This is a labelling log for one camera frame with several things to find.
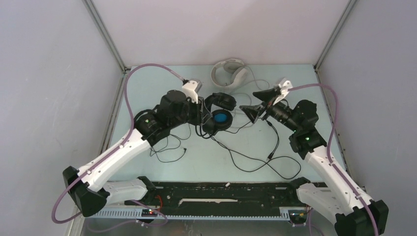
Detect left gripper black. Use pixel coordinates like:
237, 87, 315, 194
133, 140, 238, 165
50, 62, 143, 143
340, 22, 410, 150
169, 93, 212, 129

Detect white over-ear headphones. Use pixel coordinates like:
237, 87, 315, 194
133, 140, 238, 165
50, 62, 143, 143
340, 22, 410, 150
210, 59, 249, 90

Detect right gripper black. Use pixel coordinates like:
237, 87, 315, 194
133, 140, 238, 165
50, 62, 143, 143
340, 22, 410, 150
239, 88, 300, 133

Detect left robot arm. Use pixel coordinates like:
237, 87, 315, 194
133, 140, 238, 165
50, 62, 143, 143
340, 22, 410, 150
62, 90, 212, 217

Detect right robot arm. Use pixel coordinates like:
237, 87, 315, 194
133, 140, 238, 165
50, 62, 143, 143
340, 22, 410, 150
240, 88, 389, 236

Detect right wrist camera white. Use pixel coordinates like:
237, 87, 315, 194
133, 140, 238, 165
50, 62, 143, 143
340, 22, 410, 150
273, 77, 293, 105

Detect aluminium frame post right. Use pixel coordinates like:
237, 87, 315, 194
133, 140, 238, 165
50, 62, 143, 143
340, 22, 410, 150
314, 0, 358, 72

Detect black and blue gaming headset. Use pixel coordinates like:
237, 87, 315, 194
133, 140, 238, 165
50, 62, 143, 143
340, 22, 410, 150
195, 92, 237, 139

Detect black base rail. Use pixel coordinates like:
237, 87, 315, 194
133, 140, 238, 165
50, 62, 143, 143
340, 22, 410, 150
139, 182, 307, 218

